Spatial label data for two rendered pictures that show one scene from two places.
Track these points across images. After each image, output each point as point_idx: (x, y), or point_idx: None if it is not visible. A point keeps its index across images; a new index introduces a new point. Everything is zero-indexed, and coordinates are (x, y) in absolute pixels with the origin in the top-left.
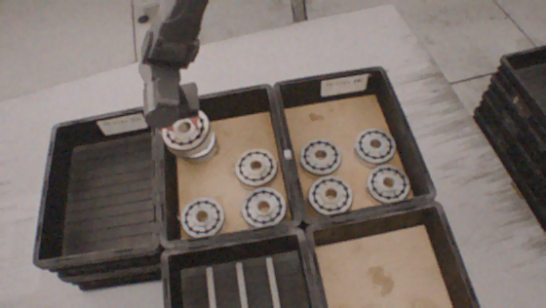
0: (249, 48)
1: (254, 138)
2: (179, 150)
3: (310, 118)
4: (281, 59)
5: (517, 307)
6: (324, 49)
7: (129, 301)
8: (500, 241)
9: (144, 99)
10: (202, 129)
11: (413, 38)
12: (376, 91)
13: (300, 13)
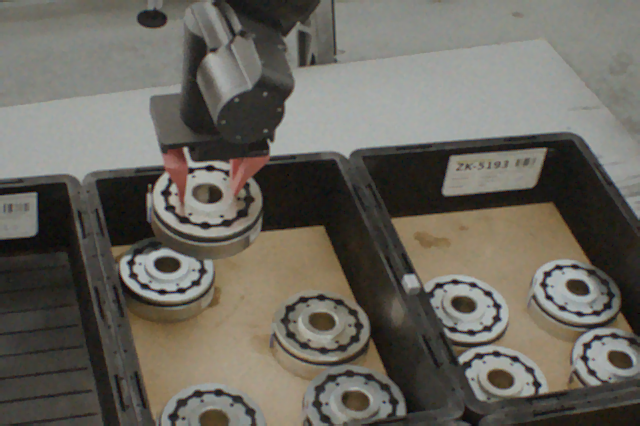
0: None
1: (300, 277)
2: (201, 239)
3: (419, 242)
4: (304, 140)
5: None
6: (402, 124)
7: None
8: None
9: (215, 76)
10: (247, 201)
11: (603, 112)
12: (559, 192)
13: (326, 49)
